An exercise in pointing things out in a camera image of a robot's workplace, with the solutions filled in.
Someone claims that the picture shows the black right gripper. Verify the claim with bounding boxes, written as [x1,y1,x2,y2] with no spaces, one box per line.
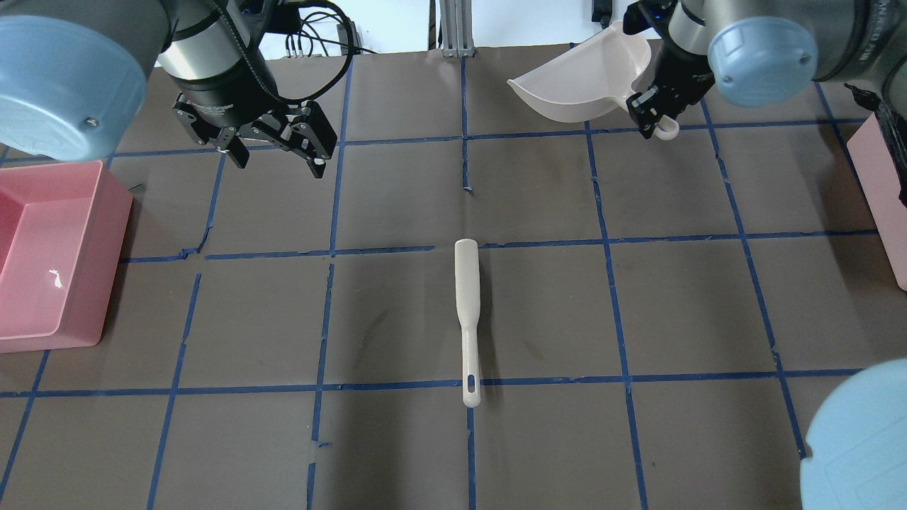
[626,42,715,139]

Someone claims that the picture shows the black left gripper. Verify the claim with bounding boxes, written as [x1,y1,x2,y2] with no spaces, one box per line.
[171,64,338,179]

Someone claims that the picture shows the white plastic dustpan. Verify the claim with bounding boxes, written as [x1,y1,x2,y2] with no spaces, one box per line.
[507,21,653,123]

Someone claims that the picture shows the white hand brush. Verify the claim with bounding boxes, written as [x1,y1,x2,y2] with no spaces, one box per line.
[454,239,480,409]

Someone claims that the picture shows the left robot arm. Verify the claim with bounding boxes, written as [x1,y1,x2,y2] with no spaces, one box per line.
[1,1,352,178]

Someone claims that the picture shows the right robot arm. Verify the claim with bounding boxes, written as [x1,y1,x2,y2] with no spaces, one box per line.
[623,1,905,138]

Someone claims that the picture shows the black trash bag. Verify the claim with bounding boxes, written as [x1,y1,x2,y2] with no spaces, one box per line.
[843,83,906,207]

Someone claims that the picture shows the pink plastic bin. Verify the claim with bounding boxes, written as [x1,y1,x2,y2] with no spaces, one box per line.
[1,159,133,353]

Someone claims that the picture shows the aluminium frame post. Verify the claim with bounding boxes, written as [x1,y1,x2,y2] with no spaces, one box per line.
[439,0,475,58]

